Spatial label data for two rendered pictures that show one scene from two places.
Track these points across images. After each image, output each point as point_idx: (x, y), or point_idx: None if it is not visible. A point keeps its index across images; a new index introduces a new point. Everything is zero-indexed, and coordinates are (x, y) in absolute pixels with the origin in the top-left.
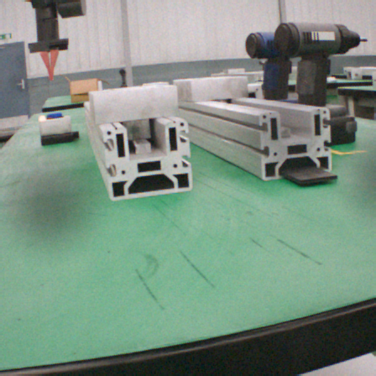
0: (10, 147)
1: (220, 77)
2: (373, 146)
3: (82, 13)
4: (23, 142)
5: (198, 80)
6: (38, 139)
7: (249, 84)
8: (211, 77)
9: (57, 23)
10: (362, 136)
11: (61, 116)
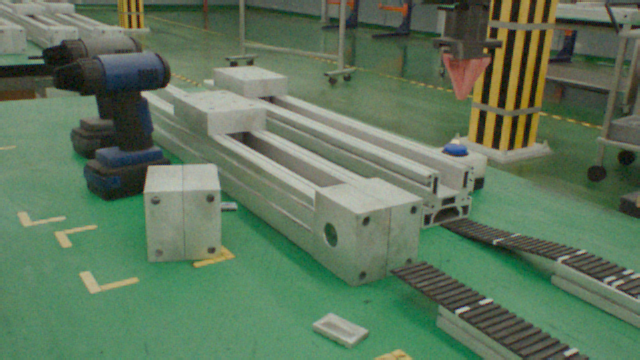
0: (511, 179)
1: (201, 95)
2: (65, 145)
3: (413, 0)
4: (537, 195)
5: (220, 91)
6: (526, 201)
7: (171, 190)
8: (216, 103)
9: (454, 11)
10: (49, 164)
11: (447, 152)
